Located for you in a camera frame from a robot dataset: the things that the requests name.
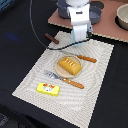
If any pink tray mat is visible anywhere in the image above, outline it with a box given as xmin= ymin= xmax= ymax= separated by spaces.
xmin=48 ymin=0 xmax=128 ymax=42

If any knife with wooden handle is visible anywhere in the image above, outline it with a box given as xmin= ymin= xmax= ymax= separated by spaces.
xmin=58 ymin=49 xmax=98 ymax=64

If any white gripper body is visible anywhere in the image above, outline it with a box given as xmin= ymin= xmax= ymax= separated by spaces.
xmin=68 ymin=4 xmax=90 ymax=42

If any yellow butter box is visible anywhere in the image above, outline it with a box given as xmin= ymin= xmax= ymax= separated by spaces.
xmin=37 ymin=83 xmax=60 ymax=96

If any black pot lid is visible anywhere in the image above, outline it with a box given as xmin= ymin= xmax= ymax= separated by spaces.
xmin=90 ymin=1 xmax=104 ymax=9

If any round wooden plate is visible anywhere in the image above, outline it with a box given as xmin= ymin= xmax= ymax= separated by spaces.
xmin=55 ymin=55 xmax=82 ymax=78

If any orange bread loaf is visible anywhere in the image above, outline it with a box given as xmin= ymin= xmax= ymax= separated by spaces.
xmin=59 ymin=57 xmax=82 ymax=75

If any beige woven placemat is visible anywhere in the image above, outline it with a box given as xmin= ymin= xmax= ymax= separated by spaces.
xmin=11 ymin=30 xmax=115 ymax=128

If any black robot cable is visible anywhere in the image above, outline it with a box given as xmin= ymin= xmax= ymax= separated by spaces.
xmin=29 ymin=0 xmax=92 ymax=52

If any beige bowl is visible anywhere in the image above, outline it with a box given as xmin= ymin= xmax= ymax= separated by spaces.
xmin=117 ymin=4 xmax=128 ymax=30

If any fork with wooden handle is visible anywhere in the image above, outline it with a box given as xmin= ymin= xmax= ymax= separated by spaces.
xmin=43 ymin=70 xmax=84 ymax=89

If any dark grey pot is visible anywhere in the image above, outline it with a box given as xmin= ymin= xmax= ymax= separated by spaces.
xmin=56 ymin=0 xmax=69 ymax=19

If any dark grey pan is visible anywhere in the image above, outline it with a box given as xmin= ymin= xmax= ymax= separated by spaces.
xmin=89 ymin=6 xmax=102 ymax=24

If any brown sausage stick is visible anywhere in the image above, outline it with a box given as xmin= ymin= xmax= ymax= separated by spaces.
xmin=45 ymin=33 xmax=59 ymax=44

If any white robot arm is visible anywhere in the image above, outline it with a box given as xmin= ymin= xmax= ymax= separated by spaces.
xmin=66 ymin=0 xmax=91 ymax=43

